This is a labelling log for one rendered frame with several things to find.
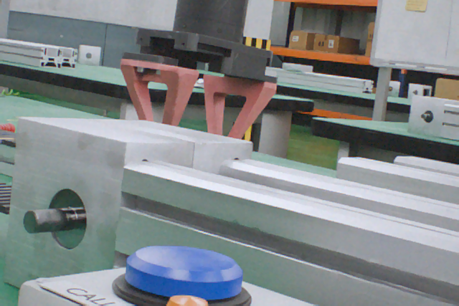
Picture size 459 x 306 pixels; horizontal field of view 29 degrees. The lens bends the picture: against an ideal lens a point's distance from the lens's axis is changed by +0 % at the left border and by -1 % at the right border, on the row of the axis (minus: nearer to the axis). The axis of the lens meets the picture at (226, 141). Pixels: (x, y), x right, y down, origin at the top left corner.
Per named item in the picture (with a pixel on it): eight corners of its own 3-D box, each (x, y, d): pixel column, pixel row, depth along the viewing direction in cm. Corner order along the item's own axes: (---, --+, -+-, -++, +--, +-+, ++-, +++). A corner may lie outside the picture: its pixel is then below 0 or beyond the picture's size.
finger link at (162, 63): (227, 168, 72) (246, 52, 71) (166, 165, 66) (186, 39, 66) (166, 155, 76) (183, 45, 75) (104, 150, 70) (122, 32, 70)
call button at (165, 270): (97, 304, 31) (103, 246, 30) (178, 289, 34) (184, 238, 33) (181, 338, 28) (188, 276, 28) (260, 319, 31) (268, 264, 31)
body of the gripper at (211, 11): (272, 74, 74) (286, -15, 74) (191, 57, 67) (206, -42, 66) (214, 66, 79) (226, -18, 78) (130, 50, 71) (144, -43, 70)
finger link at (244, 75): (265, 170, 76) (283, 60, 75) (211, 168, 70) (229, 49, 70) (206, 158, 80) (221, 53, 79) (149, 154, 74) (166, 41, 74)
